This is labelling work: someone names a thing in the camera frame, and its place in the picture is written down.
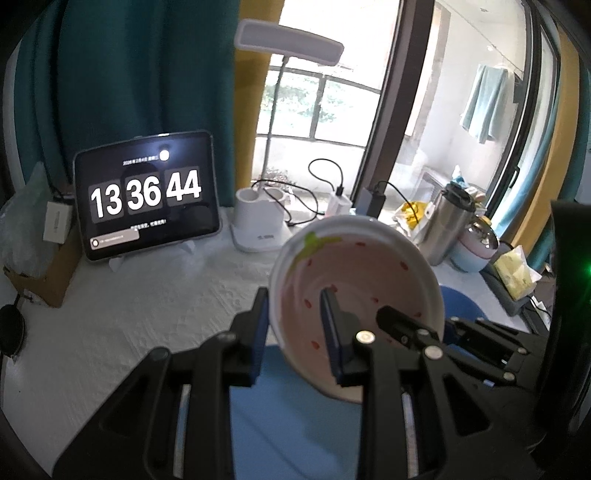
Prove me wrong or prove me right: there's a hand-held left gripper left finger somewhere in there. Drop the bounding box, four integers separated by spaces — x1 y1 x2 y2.
52 287 269 480

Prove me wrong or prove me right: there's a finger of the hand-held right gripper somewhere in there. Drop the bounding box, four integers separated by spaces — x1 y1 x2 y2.
445 318 551 370
376 306 513 386

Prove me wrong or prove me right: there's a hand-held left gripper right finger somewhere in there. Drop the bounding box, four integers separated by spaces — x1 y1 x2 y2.
320 286 541 480

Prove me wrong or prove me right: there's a strawberry print white bowl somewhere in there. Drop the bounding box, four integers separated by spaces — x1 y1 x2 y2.
269 216 446 403

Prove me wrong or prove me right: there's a grey folded cloth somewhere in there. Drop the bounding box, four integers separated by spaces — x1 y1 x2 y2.
480 270 555 317

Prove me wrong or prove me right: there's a yellow tissue pack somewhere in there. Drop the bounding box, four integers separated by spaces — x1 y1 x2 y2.
492 244 543 301

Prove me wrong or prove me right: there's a stainless steel tumbler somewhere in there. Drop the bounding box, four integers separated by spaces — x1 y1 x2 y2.
420 182 476 266

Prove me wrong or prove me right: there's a white textured tablecloth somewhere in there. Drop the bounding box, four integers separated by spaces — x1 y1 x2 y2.
0 203 555 480

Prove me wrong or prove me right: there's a white desk lamp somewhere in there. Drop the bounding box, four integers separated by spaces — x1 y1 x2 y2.
230 19 345 252

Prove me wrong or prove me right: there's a white charger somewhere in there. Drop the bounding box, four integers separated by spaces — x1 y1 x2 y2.
329 187 352 217

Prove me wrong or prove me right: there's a black power bank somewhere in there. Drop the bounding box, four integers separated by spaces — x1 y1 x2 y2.
358 187 386 219

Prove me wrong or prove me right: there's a tablet with clock display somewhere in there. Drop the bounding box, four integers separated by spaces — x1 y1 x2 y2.
72 130 223 262

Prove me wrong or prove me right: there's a cardboard box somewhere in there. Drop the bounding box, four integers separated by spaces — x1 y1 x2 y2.
4 217 84 309

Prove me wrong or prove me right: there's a light blue hanging garment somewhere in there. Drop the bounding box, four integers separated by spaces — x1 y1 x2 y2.
461 64 511 145

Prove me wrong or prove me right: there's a balcony railing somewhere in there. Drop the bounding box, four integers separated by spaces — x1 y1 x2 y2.
256 65 384 148

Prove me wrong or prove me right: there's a black round object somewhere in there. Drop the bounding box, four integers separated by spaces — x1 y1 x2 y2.
0 304 26 358

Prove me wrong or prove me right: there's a clear plastic bag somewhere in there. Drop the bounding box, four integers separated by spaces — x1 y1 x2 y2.
0 161 56 278

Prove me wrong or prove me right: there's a black lamp cable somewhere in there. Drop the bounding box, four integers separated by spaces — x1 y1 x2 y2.
252 178 333 228

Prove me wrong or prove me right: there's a black charger cable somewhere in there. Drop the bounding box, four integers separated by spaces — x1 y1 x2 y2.
307 158 345 197

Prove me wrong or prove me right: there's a dark window frame post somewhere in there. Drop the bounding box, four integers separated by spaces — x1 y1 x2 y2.
353 0 439 213
485 0 561 222

